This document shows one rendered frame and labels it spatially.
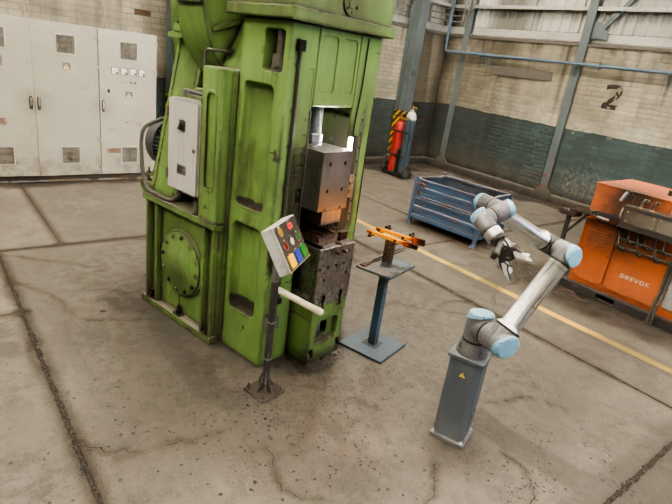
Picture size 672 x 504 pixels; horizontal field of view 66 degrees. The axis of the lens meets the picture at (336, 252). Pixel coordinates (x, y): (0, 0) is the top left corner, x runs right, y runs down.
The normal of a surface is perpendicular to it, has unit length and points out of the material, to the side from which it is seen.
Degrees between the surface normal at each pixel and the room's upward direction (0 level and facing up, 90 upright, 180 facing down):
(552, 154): 90
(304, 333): 89
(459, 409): 90
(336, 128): 90
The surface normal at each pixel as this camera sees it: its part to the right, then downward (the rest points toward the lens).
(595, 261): -0.76, 0.14
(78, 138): 0.64, 0.35
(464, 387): -0.52, 0.23
